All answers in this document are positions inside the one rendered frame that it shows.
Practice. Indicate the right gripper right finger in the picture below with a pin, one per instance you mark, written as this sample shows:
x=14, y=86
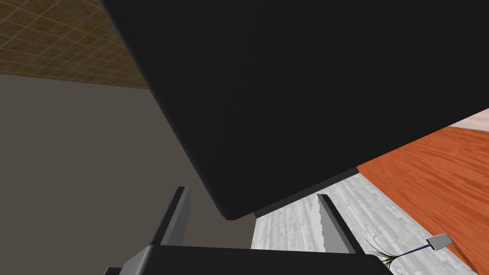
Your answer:
x=336, y=229

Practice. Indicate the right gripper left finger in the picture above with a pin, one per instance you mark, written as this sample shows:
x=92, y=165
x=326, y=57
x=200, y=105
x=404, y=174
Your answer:
x=176, y=221

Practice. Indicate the black cupboard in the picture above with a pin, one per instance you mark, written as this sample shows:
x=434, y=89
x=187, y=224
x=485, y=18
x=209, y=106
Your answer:
x=290, y=95

